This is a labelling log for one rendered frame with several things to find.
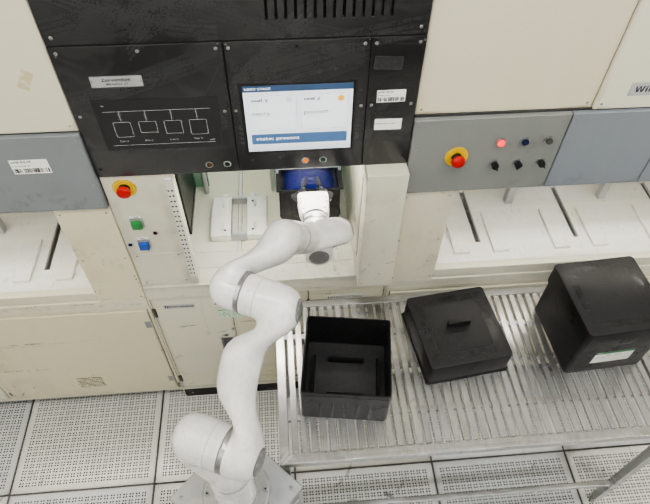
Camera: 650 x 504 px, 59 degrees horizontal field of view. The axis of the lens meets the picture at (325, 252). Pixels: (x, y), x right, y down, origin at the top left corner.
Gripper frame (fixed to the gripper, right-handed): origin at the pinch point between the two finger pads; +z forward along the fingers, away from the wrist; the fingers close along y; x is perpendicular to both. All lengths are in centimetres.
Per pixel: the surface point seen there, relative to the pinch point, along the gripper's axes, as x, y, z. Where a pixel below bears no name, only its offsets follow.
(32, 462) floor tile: -119, -126, -40
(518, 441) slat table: -43, 59, -76
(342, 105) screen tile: 42.4, 7.2, -15.4
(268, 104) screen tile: 43.6, -11.9, -15.2
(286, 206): -14.7, -8.6, 4.6
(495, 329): -33, 59, -41
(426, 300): -33, 38, -28
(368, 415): -39, 13, -65
